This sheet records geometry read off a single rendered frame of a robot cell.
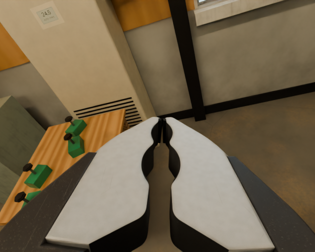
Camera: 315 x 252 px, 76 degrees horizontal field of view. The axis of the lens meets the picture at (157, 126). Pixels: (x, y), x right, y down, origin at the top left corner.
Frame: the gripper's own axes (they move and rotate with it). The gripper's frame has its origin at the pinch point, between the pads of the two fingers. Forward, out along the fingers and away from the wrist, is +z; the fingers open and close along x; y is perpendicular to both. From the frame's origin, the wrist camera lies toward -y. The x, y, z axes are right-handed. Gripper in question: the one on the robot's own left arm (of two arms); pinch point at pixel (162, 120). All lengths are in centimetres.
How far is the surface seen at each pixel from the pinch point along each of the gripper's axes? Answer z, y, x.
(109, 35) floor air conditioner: 105, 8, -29
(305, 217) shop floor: 57, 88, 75
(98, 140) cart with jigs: 81, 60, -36
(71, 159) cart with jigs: 72, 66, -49
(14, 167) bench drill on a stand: 93, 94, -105
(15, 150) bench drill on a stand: 103, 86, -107
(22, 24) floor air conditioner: 102, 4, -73
